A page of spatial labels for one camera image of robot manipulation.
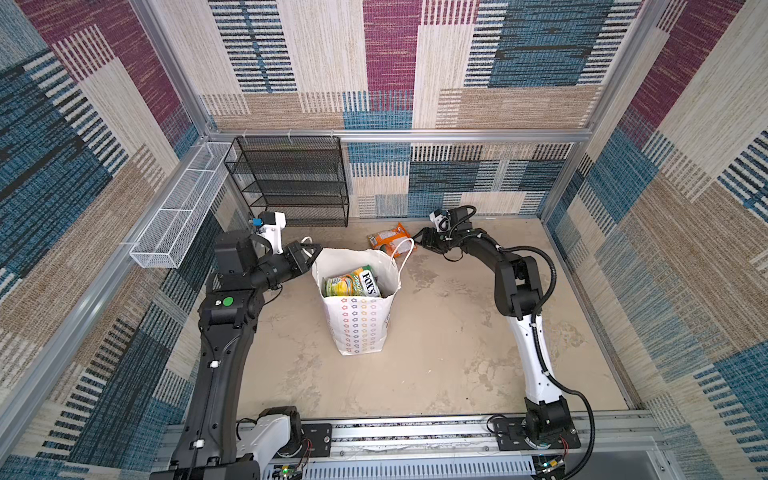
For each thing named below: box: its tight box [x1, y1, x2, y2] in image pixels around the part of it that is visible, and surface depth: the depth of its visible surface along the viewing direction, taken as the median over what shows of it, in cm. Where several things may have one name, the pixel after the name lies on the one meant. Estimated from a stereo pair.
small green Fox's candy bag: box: [322, 265, 382, 297], surface depth 83 cm
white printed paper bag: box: [311, 238, 415, 356], surface depth 79 cm
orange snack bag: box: [367, 222, 417, 258], surface depth 114 cm
